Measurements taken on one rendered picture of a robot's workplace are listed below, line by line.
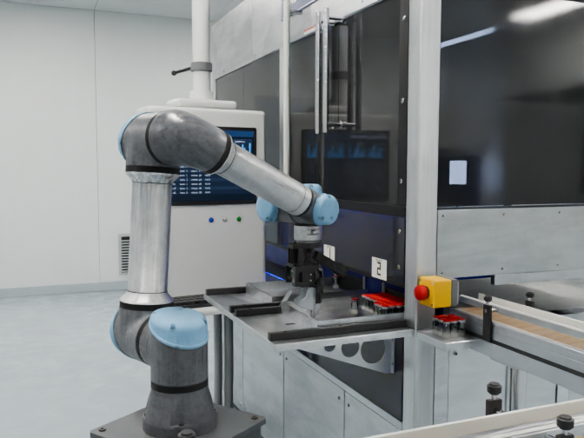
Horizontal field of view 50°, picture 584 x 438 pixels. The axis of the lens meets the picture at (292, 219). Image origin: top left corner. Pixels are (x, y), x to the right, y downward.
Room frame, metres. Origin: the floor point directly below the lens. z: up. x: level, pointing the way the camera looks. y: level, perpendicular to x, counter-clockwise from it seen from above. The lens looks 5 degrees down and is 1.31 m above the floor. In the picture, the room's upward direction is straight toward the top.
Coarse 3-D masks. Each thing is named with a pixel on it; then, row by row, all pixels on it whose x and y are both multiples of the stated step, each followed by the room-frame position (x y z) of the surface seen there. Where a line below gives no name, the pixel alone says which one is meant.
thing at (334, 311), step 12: (324, 300) 1.92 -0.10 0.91; (336, 300) 1.94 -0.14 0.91; (348, 300) 1.95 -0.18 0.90; (360, 300) 1.97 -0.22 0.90; (288, 312) 1.82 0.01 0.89; (300, 312) 1.74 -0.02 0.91; (324, 312) 1.88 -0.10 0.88; (336, 312) 1.88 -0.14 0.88; (348, 312) 1.88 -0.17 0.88; (360, 312) 1.88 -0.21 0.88; (312, 324) 1.66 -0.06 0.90; (324, 324) 1.64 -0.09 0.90; (336, 324) 1.65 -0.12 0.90
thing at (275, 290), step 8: (328, 280) 2.30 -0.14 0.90; (248, 288) 2.16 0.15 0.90; (256, 288) 2.20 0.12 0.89; (264, 288) 2.21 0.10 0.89; (272, 288) 2.22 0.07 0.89; (280, 288) 2.23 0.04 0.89; (288, 288) 2.24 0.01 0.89; (296, 288) 2.25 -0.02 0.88; (328, 288) 2.27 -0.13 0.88; (256, 296) 2.08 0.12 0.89; (264, 296) 2.01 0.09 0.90; (272, 296) 1.95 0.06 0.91; (280, 296) 1.96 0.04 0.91; (328, 296) 2.02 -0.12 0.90
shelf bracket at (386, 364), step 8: (360, 344) 1.73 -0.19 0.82; (392, 344) 1.77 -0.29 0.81; (312, 352) 1.68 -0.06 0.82; (320, 352) 1.69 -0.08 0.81; (328, 352) 1.70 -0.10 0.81; (336, 352) 1.71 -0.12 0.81; (360, 352) 1.73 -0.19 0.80; (392, 352) 1.77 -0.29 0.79; (344, 360) 1.72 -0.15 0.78; (352, 360) 1.73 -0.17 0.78; (360, 360) 1.73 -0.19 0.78; (384, 360) 1.76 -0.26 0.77; (392, 360) 1.77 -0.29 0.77; (376, 368) 1.75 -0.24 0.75; (384, 368) 1.76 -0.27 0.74; (392, 368) 1.77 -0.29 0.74
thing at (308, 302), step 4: (312, 288) 1.67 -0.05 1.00; (308, 292) 1.66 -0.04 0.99; (312, 292) 1.67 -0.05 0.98; (308, 296) 1.66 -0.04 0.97; (312, 296) 1.67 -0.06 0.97; (304, 300) 1.66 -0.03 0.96; (308, 300) 1.66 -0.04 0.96; (312, 300) 1.67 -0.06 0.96; (300, 304) 1.66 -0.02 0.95; (304, 304) 1.66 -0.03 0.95; (308, 304) 1.66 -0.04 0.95; (312, 304) 1.67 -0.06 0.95; (316, 304) 1.66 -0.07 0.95; (320, 304) 1.67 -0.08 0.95; (304, 308) 1.66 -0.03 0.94; (308, 308) 1.66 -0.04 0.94; (312, 308) 1.67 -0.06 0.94; (316, 308) 1.67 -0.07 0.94; (312, 312) 1.68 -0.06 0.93; (316, 312) 1.67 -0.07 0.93; (312, 316) 1.68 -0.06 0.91
